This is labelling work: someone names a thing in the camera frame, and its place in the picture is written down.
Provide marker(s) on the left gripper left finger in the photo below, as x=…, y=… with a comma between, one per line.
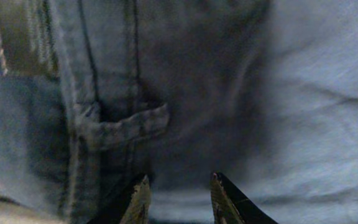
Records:
x=131, y=206

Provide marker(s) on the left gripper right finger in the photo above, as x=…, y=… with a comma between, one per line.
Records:
x=231, y=206

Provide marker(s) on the dark blue denim shorts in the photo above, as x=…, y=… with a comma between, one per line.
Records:
x=94, y=93

